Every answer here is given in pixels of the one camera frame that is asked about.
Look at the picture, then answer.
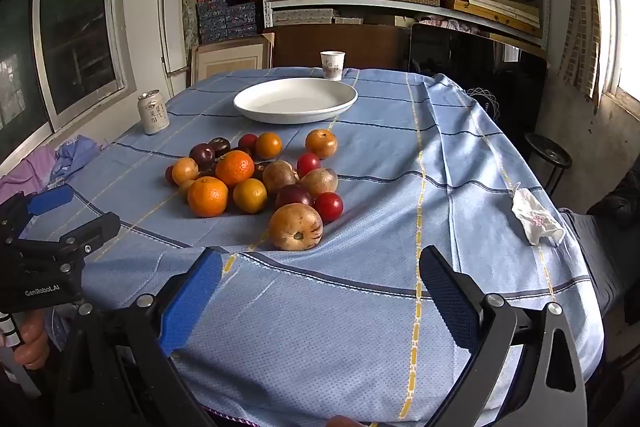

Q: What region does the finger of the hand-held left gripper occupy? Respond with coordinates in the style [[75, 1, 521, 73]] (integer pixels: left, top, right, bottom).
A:
[[0, 184, 75, 238], [15, 213, 122, 264]]

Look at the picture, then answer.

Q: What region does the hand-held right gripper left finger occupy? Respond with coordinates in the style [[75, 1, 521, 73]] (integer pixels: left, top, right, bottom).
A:
[[52, 248, 223, 427]]

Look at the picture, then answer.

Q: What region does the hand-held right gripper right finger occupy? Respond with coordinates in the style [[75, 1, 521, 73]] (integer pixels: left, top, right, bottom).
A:
[[419, 246, 588, 427]]

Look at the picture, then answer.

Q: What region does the bright orange tangerine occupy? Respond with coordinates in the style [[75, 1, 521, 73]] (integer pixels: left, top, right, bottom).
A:
[[215, 150, 256, 188], [187, 176, 229, 218]]

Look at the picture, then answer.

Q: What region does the small golden round fruit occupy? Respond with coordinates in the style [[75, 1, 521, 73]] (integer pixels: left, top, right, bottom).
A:
[[171, 157, 200, 186]]

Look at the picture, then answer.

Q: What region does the small apple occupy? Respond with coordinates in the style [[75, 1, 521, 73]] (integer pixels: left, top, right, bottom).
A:
[[268, 203, 324, 252]]

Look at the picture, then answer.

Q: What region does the dark red plum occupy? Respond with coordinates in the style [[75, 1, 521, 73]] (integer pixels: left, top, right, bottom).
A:
[[275, 184, 315, 209]]

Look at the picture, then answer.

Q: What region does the red cherry tomato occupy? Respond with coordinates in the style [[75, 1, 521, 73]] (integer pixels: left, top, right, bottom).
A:
[[314, 192, 344, 223]]

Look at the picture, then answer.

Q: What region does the white round plate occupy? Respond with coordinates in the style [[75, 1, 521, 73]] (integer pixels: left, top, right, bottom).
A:
[[233, 78, 359, 124]]

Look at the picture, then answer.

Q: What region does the person's left hand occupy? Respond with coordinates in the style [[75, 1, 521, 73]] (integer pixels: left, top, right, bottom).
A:
[[15, 309, 51, 370]]

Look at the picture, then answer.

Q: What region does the purple cloth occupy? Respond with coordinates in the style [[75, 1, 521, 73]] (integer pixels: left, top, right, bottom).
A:
[[0, 146, 58, 208]]

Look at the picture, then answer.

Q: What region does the light blue cloth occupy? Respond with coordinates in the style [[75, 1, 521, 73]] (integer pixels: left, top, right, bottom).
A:
[[50, 135, 103, 188]]

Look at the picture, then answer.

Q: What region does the blue checked tablecloth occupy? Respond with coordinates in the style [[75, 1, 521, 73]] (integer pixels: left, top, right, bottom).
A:
[[20, 68, 603, 423]]

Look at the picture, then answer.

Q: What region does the crumpled white tissue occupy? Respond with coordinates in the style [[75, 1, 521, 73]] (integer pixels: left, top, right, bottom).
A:
[[511, 188, 566, 247]]

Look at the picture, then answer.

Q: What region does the white drink can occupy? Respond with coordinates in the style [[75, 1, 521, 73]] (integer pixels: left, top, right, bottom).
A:
[[137, 90, 171, 136]]

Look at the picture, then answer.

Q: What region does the grey cushion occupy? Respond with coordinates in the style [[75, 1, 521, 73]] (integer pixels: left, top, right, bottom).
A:
[[562, 208, 628, 314]]

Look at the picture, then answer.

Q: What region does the black round stool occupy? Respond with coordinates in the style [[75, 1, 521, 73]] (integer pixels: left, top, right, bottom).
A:
[[525, 133, 573, 198]]

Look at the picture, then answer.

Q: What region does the dark cloth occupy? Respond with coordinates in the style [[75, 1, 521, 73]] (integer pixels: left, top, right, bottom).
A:
[[587, 167, 640, 228]]

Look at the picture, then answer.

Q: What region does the white leaning slat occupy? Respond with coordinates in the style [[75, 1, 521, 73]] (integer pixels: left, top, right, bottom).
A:
[[157, 0, 177, 98]]

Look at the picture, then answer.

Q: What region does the grey stone slab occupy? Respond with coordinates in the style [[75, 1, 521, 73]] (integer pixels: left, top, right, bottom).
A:
[[181, 0, 200, 82]]

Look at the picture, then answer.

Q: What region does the stack of blue patterned boxes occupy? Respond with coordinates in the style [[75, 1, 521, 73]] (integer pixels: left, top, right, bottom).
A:
[[196, 0, 262, 42]]

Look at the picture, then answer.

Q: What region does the black glossy panel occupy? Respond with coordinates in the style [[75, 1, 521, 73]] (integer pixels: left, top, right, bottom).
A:
[[407, 22, 548, 118]]

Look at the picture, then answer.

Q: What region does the white paper cup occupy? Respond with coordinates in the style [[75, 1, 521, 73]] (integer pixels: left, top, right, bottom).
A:
[[320, 51, 346, 82]]

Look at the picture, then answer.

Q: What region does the brown wooden board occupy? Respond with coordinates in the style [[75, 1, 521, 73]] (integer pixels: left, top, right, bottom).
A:
[[264, 24, 408, 70]]

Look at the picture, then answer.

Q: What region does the pink floral cloth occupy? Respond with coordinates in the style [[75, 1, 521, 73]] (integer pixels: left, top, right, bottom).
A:
[[419, 17, 482, 34]]

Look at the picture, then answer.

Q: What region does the beige checked curtain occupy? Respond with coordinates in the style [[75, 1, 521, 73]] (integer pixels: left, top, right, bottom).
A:
[[560, 0, 608, 108]]

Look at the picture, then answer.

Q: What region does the bright window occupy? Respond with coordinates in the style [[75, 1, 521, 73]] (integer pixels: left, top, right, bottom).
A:
[[595, 0, 640, 118]]

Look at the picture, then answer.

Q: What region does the dark window with white frame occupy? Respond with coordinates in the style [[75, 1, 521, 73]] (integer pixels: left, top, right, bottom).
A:
[[0, 0, 137, 164]]

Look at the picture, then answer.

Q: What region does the white wire rosette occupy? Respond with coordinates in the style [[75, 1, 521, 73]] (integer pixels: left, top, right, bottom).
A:
[[466, 87, 500, 118]]

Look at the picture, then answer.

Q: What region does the light wooden picture frame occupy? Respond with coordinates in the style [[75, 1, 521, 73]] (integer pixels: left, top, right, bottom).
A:
[[191, 33, 275, 86]]

